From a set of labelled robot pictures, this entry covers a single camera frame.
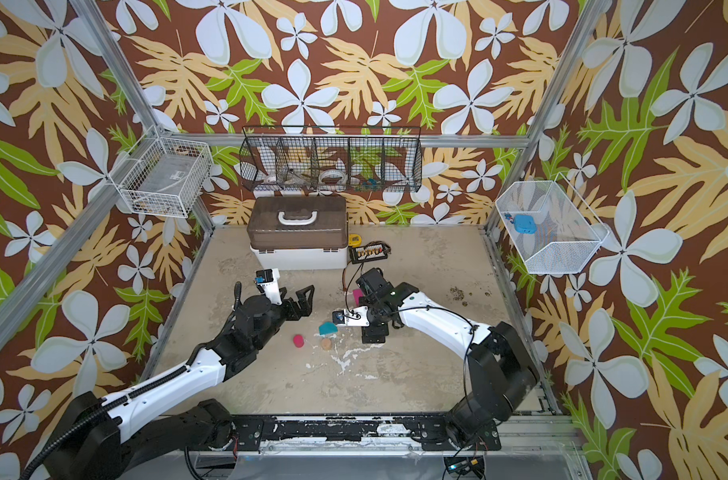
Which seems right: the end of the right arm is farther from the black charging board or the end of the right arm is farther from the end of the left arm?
the black charging board

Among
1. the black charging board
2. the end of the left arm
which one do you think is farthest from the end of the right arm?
the black charging board

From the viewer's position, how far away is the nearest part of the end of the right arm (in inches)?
24.2
